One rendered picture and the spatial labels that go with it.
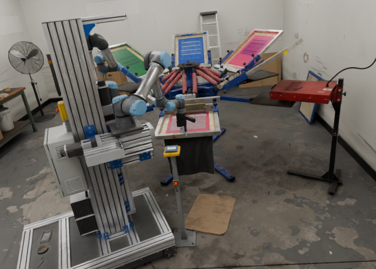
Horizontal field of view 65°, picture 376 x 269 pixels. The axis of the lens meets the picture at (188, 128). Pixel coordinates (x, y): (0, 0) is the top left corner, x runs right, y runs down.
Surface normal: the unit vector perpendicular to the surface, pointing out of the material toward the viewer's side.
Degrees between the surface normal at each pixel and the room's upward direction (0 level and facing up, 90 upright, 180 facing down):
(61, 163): 90
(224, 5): 90
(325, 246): 0
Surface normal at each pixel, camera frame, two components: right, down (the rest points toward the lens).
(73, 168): 0.37, 0.33
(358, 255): -0.11, -0.91
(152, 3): -0.04, 0.40
